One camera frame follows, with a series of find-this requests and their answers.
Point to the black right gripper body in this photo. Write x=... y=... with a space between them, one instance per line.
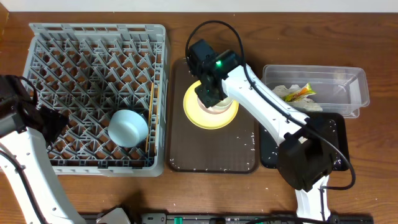
x=209 y=94

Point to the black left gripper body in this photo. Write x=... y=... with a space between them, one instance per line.
x=57 y=125

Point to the pink bowl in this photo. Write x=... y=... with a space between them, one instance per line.
x=210 y=110

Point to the green snack wrapper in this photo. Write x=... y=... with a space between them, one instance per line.
x=300 y=94

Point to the white napkin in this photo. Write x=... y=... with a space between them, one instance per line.
x=302 y=102

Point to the light blue bowl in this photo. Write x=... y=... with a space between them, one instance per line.
x=127 y=128

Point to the cream cup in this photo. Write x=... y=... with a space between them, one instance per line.
x=224 y=104

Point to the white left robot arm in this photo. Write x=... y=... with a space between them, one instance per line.
x=26 y=132

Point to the yellow plate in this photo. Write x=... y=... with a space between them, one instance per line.
x=203 y=119

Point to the dark brown serving tray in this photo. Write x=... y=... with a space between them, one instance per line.
x=230 y=149

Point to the grey plastic dish rack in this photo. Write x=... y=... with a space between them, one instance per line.
x=90 y=71

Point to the clear plastic bin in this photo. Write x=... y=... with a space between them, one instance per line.
x=342 y=90

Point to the black tray bin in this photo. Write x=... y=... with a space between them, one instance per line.
x=336 y=134

